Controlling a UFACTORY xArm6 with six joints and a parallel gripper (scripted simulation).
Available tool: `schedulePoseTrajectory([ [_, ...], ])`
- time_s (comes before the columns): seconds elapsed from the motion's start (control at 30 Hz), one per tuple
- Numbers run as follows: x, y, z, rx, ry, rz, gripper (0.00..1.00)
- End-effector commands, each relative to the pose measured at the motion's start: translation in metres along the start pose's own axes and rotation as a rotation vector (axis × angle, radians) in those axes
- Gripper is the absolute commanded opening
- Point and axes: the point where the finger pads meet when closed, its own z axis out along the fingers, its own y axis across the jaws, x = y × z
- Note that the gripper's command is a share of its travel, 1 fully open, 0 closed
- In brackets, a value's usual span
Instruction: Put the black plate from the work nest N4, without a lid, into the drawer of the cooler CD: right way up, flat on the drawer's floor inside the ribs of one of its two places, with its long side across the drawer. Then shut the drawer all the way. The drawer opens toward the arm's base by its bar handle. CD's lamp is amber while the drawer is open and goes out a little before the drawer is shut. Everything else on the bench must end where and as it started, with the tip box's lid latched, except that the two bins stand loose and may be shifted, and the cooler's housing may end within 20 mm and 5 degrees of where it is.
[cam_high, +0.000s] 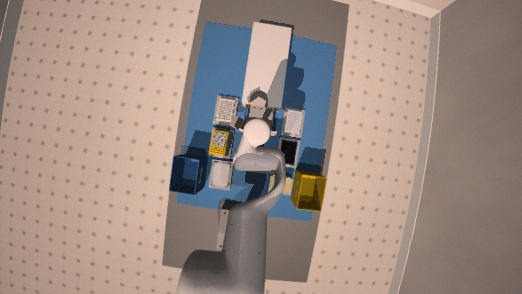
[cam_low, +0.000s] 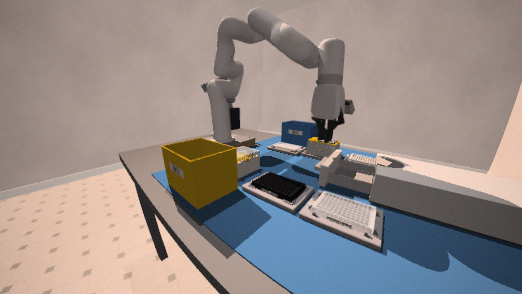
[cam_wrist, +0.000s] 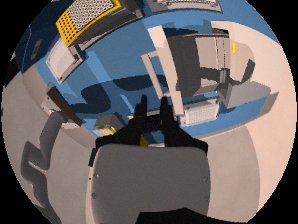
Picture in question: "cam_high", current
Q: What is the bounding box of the yellow open-top bin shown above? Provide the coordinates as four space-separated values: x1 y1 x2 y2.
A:
291 170 327 212

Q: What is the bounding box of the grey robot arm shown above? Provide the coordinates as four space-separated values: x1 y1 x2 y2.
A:
176 116 286 294

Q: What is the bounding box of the blue bench mat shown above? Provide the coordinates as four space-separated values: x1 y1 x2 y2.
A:
177 22 337 221

